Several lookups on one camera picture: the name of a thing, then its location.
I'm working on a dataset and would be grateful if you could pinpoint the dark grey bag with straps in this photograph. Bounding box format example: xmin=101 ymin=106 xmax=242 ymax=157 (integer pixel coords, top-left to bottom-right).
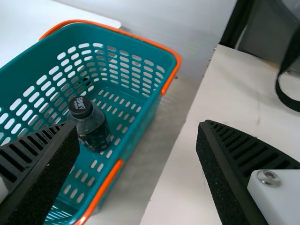
xmin=219 ymin=0 xmax=300 ymax=110

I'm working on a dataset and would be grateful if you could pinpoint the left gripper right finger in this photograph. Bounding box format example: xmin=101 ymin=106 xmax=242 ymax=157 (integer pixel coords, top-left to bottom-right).
xmin=195 ymin=120 xmax=300 ymax=225

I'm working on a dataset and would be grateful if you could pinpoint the teal shopping basket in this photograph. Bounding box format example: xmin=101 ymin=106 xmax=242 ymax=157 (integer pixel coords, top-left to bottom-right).
xmin=0 ymin=20 xmax=183 ymax=225

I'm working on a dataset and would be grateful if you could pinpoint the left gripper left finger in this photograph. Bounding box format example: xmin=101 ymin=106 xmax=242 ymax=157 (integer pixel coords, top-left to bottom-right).
xmin=0 ymin=121 xmax=81 ymax=225

